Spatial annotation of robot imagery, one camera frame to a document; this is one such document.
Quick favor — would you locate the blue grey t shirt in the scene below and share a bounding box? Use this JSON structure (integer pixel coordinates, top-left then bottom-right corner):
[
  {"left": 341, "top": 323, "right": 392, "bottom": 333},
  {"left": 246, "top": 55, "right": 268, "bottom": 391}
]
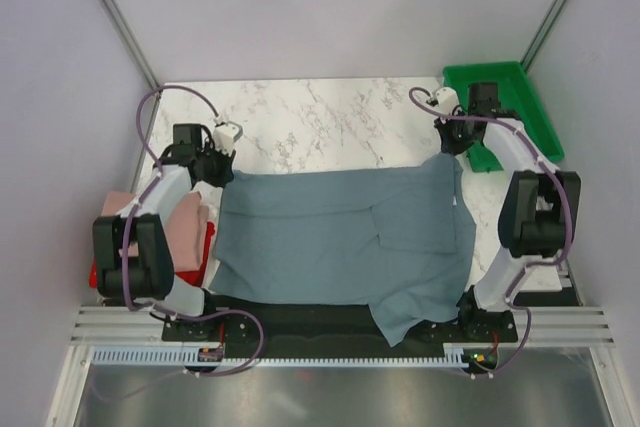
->
[{"left": 212, "top": 154, "right": 476, "bottom": 345}]

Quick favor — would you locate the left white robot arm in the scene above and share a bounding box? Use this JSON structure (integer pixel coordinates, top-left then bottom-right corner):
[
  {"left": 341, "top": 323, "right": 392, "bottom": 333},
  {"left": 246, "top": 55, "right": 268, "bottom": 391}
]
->
[{"left": 92, "top": 122, "right": 243, "bottom": 340}]

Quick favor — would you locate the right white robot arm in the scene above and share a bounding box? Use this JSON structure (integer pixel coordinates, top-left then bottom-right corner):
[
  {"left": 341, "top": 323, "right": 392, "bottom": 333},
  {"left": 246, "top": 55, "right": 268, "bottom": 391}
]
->
[{"left": 431, "top": 82, "right": 581, "bottom": 341}]

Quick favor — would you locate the pink folded t shirt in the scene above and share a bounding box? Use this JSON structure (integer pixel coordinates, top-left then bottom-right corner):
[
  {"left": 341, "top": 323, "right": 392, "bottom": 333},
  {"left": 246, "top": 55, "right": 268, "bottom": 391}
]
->
[{"left": 101, "top": 189, "right": 211, "bottom": 273}]

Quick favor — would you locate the green plastic tray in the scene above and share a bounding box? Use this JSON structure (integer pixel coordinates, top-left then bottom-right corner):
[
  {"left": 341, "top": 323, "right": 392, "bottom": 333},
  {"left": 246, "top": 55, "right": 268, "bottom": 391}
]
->
[{"left": 442, "top": 61, "right": 565, "bottom": 163}]

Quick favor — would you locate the red folded t shirt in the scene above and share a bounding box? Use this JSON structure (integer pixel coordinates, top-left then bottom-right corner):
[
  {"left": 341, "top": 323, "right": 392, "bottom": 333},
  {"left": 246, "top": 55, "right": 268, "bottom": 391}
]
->
[{"left": 87, "top": 221, "right": 217, "bottom": 293}]

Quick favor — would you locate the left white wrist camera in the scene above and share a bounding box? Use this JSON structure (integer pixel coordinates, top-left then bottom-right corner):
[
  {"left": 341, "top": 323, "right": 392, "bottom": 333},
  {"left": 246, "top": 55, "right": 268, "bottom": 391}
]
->
[{"left": 212, "top": 121, "right": 243, "bottom": 156}]

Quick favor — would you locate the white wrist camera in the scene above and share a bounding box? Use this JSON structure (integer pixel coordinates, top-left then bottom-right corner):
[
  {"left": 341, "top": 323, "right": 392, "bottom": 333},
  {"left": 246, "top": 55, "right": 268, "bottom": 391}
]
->
[
  {"left": 212, "top": 121, "right": 243, "bottom": 156},
  {"left": 431, "top": 87, "right": 459, "bottom": 117}
]

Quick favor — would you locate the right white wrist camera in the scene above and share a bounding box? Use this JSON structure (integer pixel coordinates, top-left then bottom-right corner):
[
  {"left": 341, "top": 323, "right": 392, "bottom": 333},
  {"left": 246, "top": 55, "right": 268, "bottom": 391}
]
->
[{"left": 431, "top": 87, "right": 459, "bottom": 117}]

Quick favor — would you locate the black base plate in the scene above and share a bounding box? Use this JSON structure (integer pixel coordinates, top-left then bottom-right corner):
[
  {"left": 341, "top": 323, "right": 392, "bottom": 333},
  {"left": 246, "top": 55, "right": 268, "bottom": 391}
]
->
[{"left": 162, "top": 294, "right": 518, "bottom": 360}]

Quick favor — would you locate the left aluminium corner post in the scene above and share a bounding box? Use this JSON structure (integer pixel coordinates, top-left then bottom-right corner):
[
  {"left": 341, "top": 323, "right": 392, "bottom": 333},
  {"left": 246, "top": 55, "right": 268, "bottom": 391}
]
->
[{"left": 98, "top": 0, "right": 160, "bottom": 88}]

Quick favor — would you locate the aluminium corner post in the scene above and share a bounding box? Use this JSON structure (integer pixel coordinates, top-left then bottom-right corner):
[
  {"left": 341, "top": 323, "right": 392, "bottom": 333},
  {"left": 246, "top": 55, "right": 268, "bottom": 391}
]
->
[
  {"left": 98, "top": 0, "right": 160, "bottom": 88},
  {"left": 520, "top": 0, "right": 570, "bottom": 72}
]

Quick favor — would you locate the aluminium frame rail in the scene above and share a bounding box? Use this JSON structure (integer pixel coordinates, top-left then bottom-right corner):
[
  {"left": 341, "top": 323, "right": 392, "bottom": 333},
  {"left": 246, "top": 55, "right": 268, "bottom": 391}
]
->
[{"left": 70, "top": 305, "right": 613, "bottom": 347}]

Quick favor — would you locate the light blue cable duct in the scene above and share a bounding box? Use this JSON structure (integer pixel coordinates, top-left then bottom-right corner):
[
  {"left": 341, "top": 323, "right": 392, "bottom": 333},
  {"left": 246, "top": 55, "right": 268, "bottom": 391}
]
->
[{"left": 92, "top": 346, "right": 497, "bottom": 368}]

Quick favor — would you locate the right aluminium corner post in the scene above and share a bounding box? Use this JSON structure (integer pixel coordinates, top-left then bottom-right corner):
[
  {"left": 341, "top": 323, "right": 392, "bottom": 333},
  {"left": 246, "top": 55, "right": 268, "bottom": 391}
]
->
[{"left": 520, "top": 0, "right": 570, "bottom": 72}]

